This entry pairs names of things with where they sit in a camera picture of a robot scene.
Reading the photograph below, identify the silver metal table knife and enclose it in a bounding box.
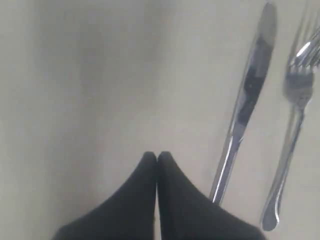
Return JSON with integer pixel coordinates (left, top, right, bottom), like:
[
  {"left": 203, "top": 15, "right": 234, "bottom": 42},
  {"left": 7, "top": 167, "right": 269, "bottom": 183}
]
[{"left": 209, "top": 1, "right": 277, "bottom": 205}]

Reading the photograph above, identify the silver metal fork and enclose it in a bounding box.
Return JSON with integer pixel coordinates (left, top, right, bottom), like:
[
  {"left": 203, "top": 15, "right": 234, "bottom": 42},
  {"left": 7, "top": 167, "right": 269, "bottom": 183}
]
[{"left": 260, "top": 8, "right": 320, "bottom": 232}]

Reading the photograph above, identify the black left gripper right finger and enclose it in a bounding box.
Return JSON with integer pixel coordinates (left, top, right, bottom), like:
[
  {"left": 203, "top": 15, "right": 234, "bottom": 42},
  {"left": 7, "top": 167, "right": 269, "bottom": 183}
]
[{"left": 157, "top": 151, "right": 265, "bottom": 240}]

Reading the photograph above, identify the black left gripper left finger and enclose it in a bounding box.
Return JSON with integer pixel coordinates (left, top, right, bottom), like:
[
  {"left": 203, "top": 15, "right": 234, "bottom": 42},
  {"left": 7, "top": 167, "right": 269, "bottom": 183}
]
[{"left": 52, "top": 151, "right": 157, "bottom": 240}]

